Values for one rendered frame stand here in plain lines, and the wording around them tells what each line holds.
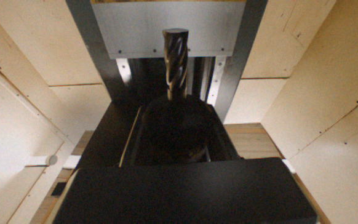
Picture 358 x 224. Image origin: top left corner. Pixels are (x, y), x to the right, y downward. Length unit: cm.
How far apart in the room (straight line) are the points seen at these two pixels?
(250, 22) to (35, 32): 118
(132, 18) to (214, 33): 28
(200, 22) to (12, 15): 107
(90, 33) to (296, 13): 114
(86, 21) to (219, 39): 48
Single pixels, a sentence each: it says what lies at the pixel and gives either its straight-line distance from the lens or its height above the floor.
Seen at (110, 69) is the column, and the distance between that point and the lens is 64.
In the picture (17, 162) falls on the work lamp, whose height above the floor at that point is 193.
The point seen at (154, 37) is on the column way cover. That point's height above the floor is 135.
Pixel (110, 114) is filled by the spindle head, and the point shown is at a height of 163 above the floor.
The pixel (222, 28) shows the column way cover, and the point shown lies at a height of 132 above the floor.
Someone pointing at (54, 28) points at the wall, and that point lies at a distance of 113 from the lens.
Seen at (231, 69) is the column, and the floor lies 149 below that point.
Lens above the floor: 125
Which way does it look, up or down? 43 degrees up
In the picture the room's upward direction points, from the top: 180 degrees clockwise
